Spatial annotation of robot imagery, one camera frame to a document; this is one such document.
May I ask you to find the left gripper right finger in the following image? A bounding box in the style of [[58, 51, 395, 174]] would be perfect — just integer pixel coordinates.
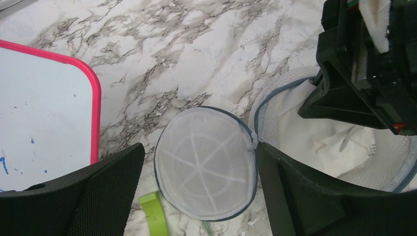
[[256, 143, 417, 236]]

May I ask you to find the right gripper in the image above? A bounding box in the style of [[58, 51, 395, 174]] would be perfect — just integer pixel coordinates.
[[298, 0, 417, 135]]

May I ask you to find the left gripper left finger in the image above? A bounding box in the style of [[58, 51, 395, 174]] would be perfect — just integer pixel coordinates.
[[0, 143, 145, 236]]

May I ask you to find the white bra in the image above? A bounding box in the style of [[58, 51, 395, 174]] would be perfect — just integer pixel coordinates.
[[257, 81, 376, 177]]

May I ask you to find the white mesh laundry bag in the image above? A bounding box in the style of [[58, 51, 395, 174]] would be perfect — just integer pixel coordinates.
[[154, 67, 417, 221]]

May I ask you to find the pink framed whiteboard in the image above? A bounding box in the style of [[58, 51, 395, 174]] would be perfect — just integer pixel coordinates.
[[0, 40, 101, 192]]

